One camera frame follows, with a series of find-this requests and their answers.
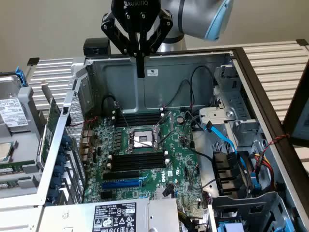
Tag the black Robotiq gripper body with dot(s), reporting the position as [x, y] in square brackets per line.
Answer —
[135, 14]

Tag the green RAM stick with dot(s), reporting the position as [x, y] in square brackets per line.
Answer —
[7, 186]
[21, 165]

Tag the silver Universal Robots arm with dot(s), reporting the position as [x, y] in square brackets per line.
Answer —
[193, 14]

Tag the RAM slot with white latches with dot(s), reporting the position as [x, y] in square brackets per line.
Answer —
[144, 119]
[140, 166]
[144, 113]
[140, 159]

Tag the black box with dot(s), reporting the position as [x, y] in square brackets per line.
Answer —
[95, 47]

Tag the white case label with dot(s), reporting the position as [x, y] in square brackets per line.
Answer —
[152, 72]

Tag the open silver PC case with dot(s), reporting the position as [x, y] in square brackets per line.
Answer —
[169, 91]

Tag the black table end cap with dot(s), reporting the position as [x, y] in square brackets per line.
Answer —
[302, 42]
[33, 61]

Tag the round coin battery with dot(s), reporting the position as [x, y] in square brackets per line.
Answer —
[180, 120]

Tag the green graphics card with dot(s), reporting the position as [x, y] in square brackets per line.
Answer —
[51, 116]

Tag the silver port connector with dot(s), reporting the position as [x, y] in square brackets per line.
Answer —
[85, 151]
[84, 158]
[88, 134]
[86, 143]

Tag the silver disk bay cage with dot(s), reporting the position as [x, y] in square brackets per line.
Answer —
[241, 104]

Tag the CPU socket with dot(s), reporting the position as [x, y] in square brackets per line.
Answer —
[141, 139]

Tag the green Dell motherboard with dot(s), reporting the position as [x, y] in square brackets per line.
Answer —
[178, 149]

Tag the blue round retainer knob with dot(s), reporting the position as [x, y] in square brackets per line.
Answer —
[62, 160]
[59, 170]
[56, 182]
[66, 140]
[52, 194]

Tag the long black expansion slot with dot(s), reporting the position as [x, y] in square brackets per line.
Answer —
[120, 175]

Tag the black fan shroud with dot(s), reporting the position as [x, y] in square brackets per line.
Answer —
[224, 169]

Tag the blue expansion slot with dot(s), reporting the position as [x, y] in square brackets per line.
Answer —
[120, 184]

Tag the black angled plug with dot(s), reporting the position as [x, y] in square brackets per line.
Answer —
[167, 191]

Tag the silver finned heat sink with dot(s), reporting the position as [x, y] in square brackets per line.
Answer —
[164, 194]

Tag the silver CPU chip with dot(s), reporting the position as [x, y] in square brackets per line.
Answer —
[4, 152]

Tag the short black expansion slot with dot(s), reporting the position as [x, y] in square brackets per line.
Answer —
[106, 195]

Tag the black framed screen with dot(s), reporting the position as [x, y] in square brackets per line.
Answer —
[301, 125]

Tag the blue plastic clip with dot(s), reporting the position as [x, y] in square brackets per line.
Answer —
[256, 186]

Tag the silver power supply unit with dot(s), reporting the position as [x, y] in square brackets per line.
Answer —
[72, 217]

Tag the grey drive cage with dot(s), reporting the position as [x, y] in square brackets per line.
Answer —
[253, 205]

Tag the blue plastic drive latch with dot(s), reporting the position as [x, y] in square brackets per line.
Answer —
[289, 226]
[230, 227]

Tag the silver drive bracket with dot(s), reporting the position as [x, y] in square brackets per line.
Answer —
[217, 116]

